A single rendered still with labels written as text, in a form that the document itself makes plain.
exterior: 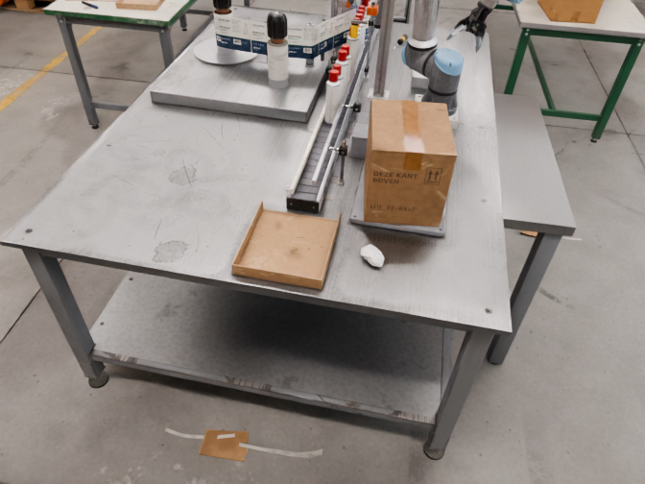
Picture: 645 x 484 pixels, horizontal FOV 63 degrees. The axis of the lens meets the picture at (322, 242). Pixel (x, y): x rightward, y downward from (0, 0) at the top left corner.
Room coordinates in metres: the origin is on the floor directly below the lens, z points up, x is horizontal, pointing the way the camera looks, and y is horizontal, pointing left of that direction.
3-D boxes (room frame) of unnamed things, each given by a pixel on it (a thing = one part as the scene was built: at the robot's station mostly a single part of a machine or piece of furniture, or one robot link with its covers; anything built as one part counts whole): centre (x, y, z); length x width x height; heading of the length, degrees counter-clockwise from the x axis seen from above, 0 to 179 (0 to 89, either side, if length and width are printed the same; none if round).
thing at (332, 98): (1.81, -0.01, 0.98); 0.05 x 0.05 x 0.20
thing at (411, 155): (1.40, -0.25, 0.99); 0.30 x 0.24 x 0.27; 178
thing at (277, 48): (2.10, 0.22, 1.03); 0.09 x 0.09 x 0.30
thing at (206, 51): (2.40, 0.49, 0.89); 0.31 x 0.31 x 0.01
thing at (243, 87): (2.32, 0.35, 0.86); 0.80 x 0.67 x 0.05; 170
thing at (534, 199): (1.80, -0.43, 0.81); 0.90 x 0.90 x 0.04; 83
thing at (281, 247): (1.14, 0.10, 0.85); 0.30 x 0.26 x 0.04; 170
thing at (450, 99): (1.98, -0.45, 0.92); 0.15 x 0.15 x 0.10
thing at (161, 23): (3.94, 1.18, 0.40); 1.90 x 0.75 x 0.80; 173
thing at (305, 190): (2.13, -0.07, 0.86); 1.65 x 0.08 x 0.04; 170
